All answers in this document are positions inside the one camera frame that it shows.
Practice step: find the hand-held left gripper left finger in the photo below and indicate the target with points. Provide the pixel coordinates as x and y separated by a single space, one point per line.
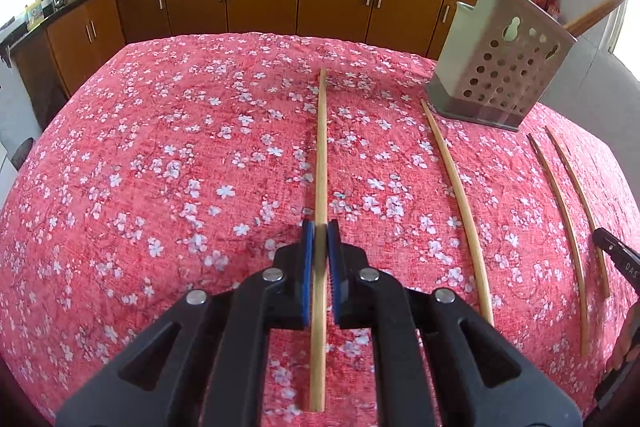
306 277

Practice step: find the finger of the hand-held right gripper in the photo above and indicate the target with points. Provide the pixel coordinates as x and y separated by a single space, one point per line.
620 259

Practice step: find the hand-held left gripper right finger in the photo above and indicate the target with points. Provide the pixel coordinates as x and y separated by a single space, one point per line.
336 277

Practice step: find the bamboo chopstick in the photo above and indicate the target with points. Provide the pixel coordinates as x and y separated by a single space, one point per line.
600 11
575 182
321 147
457 187
570 232

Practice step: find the beige perforated utensil holder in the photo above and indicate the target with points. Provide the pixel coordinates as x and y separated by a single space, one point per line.
500 72

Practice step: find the person's right hand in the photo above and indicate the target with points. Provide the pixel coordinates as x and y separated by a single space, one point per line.
629 337

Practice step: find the pink floral tablecloth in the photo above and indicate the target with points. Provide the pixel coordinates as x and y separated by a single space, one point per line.
175 207

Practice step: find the large kitchen window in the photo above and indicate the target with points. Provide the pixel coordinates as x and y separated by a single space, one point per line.
627 22

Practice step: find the yellow detergent bottle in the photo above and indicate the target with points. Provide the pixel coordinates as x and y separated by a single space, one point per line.
35 14

